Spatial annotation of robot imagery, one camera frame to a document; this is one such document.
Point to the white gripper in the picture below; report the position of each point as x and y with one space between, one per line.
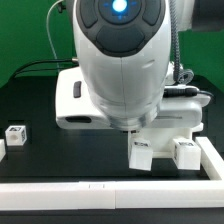
75 109

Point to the white chair seat block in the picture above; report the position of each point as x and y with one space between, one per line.
160 138

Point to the small white cube block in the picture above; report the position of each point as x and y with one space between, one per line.
16 135

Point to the white fence piece left edge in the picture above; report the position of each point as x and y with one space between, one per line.
2 149

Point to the white front fence bar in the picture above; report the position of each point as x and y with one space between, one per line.
111 195

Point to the white fence bar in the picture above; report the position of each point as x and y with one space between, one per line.
211 160
111 195

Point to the white right fence bar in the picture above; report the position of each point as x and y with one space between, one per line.
211 160

